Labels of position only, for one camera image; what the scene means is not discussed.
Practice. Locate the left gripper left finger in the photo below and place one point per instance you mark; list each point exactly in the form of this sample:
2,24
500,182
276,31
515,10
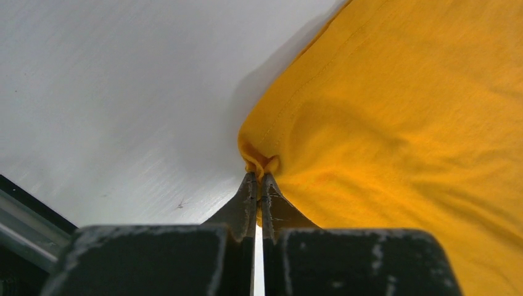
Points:
212,258

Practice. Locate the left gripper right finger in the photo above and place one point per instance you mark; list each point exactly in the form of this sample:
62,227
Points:
300,258

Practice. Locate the yellow t shirt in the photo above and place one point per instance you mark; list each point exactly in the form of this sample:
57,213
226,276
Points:
406,114

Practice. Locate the aluminium frame rail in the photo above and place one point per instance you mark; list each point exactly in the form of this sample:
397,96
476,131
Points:
30,235

